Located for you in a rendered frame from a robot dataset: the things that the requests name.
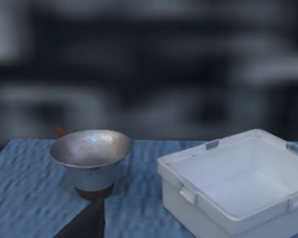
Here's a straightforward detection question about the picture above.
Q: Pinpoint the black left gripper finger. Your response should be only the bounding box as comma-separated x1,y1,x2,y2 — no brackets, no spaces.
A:
54,197,106,238

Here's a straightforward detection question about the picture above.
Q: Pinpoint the white square plastic container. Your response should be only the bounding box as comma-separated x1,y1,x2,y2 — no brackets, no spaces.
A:
157,128,298,238

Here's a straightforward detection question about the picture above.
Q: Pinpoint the silver metal pot brown handle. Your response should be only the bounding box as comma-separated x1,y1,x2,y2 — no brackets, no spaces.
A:
49,126,133,200

